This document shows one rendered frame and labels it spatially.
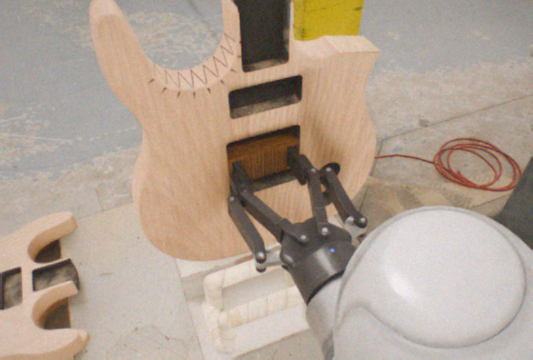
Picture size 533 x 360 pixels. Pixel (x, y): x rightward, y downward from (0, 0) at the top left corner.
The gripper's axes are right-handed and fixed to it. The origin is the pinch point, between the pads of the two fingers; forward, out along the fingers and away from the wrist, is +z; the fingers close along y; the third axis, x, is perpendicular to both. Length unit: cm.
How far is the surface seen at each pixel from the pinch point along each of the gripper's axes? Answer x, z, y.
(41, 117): -135, 225, -61
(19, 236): -38, 36, -43
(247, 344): -43.1, -2.0, -4.9
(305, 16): -40, 111, 61
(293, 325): -43.1, -1.8, 4.7
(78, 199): -47, 52, -31
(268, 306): -32.4, -1.9, -0.5
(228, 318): -32.2, -1.6, -7.8
